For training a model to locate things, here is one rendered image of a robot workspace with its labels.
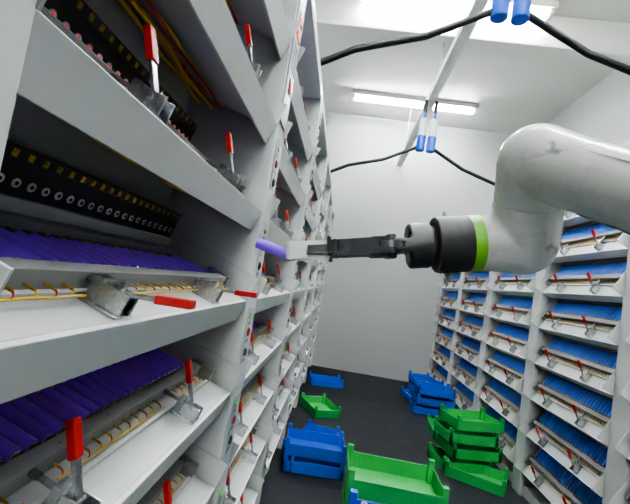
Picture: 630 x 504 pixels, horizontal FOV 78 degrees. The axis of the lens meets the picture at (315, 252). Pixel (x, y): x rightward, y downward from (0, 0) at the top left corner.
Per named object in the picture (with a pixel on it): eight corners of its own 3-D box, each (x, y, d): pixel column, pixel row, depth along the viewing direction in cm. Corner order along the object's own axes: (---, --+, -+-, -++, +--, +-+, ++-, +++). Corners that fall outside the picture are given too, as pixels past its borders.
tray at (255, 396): (269, 401, 147) (286, 368, 147) (219, 483, 87) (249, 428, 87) (223, 374, 149) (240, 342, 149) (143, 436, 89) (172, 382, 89)
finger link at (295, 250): (329, 258, 64) (328, 257, 63) (286, 260, 64) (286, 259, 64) (328, 240, 64) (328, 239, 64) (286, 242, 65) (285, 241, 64)
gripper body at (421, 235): (439, 266, 59) (377, 269, 60) (426, 268, 68) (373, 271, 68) (435, 218, 60) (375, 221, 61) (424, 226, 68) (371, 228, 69)
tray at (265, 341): (277, 351, 148) (294, 319, 149) (233, 398, 88) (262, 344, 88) (231, 325, 150) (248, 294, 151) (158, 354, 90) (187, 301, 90)
